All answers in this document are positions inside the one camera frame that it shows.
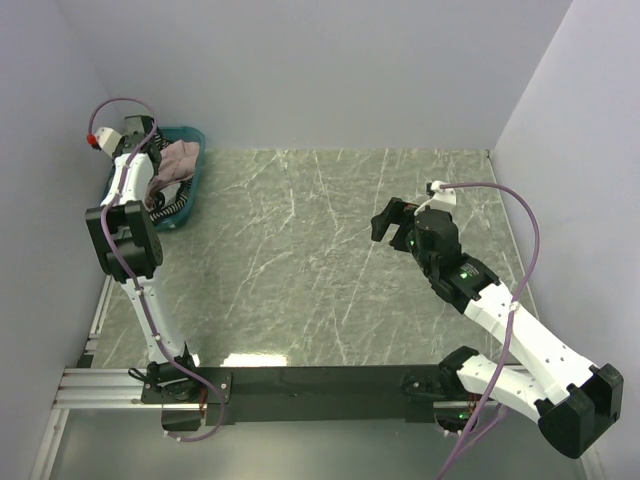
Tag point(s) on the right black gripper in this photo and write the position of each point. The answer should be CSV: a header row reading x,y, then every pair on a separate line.
x,y
398,212

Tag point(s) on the pink tank top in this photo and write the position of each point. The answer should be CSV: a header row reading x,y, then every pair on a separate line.
x,y
178,164

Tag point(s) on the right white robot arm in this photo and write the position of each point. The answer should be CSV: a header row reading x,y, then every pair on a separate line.
x,y
571,399

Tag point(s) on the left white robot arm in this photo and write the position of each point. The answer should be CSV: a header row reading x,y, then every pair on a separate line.
x,y
129,251

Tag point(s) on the black white striped tank top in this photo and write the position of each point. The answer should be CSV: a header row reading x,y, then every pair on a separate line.
x,y
169,201

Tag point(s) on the teal plastic basket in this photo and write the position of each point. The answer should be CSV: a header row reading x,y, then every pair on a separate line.
x,y
157,167

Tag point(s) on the black base beam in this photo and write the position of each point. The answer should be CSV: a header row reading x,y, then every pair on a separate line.
x,y
413,393

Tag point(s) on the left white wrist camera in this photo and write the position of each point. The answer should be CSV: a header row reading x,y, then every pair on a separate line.
x,y
104,139

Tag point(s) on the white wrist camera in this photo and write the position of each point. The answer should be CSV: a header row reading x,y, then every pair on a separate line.
x,y
440,198
104,139

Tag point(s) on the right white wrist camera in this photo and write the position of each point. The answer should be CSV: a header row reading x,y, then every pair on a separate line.
x,y
440,198

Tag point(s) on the aluminium rail frame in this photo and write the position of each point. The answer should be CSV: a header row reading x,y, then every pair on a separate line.
x,y
83,388

